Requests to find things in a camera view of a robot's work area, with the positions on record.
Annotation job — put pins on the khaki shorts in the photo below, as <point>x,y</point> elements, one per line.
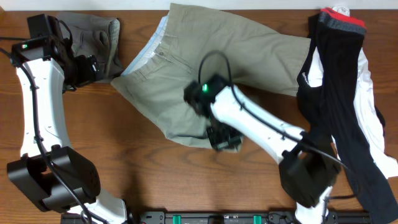
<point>193,43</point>

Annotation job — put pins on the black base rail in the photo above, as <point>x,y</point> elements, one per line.
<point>280,217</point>

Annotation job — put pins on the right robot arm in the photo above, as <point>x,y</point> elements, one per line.
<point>307,163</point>

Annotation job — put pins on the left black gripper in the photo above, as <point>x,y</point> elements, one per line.
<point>87,75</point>

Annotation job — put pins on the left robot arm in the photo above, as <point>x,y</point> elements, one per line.
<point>49,172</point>

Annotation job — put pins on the dark navy garment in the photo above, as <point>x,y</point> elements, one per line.
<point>376,196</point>

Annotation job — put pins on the folded grey shorts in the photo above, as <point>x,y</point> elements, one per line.
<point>94,35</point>

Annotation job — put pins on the black garment with logo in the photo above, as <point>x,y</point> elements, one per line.
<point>309,98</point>

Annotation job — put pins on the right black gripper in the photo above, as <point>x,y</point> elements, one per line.
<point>221,145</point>

